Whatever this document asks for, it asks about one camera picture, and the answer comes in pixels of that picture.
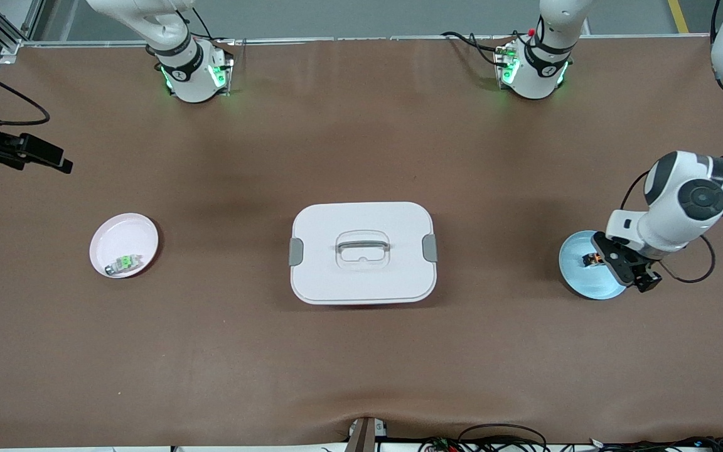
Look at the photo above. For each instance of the metal table edge bracket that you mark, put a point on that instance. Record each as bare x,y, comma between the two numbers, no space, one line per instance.
364,434

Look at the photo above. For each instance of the light blue round plate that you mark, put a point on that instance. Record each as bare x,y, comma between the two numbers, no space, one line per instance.
581,282

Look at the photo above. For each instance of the pink round plate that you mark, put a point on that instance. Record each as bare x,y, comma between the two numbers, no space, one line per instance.
126,235

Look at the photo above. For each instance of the aluminium frame profile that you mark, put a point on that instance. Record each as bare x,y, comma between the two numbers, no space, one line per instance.
4,28

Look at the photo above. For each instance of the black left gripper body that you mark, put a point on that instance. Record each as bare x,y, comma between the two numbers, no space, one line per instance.
643,272

